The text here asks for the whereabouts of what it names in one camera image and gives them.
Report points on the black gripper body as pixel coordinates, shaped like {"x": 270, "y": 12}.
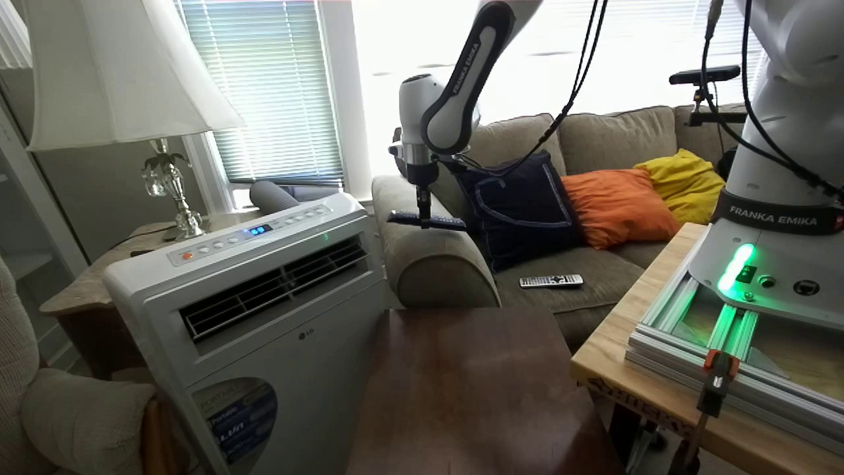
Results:
{"x": 422, "y": 173}

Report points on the black remote control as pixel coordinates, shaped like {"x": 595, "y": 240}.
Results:
{"x": 439, "y": 223}

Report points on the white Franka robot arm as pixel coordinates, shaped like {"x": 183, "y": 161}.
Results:
{"x": 793, "y": 132}

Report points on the beige fabric sofa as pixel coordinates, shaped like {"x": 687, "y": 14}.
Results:
{"x": 439, "y": 265}

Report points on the navy blue pillow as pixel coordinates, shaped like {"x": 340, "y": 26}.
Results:
{"x": 529, "y": 220}

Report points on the white window blind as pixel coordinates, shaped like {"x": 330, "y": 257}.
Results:
{"x": 265, "y": 87}

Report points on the orange pillow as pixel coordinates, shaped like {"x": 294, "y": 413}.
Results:
{"x": 616, "y": 207}

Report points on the white portable air conditioner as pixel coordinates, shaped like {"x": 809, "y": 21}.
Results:
{"x": 290, "y": 352}

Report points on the dark wooden side table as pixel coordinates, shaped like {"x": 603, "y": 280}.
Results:
{"x": 475, "y": 397}

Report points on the light wood robot table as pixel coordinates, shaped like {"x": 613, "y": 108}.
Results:
{"x": 616, "y": 352}

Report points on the yellow cloth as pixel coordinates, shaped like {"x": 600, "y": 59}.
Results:
{"x": 687, "y": 179}

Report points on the crystal stem lamp white shade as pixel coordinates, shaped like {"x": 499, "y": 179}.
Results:
{"x": 114, "y": 68}

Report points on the black orange table clamp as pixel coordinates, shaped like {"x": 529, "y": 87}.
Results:
{"x": 716, "y": 382}

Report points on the wooden lamp end table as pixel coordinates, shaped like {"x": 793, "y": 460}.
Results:
{"x": 89, "y": 291}

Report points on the beige armchair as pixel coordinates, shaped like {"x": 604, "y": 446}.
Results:
{"x": 79, "y": 422}

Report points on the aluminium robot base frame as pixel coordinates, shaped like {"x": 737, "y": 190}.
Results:
{"x": 669, "y": 352}

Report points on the black camera on tripod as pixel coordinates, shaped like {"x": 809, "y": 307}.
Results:
{"x": 702, "y": 75}

